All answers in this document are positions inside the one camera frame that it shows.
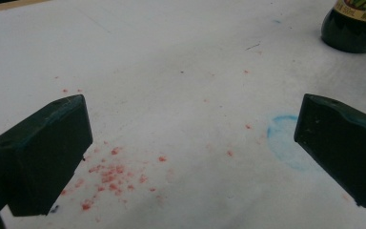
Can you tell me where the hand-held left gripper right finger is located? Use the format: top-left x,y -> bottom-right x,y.
293,93 -> 366,209

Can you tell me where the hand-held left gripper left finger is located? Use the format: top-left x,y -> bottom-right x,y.
0,94 -> 94,218

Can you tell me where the dark bottle with yellow label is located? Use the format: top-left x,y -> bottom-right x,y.
320,0 -> 366,54

